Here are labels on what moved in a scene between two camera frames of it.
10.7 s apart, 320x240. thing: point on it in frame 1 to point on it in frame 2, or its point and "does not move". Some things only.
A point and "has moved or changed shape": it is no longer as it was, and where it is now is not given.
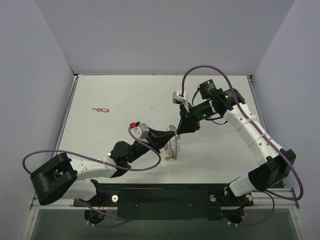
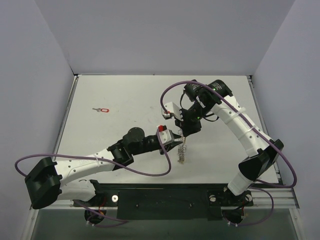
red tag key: x=103 y=109 does not move
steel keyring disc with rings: x=173 y=147 has moved or changed shape
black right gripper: x=187 y=116 does not move
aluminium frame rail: x=285 y=199 does not move
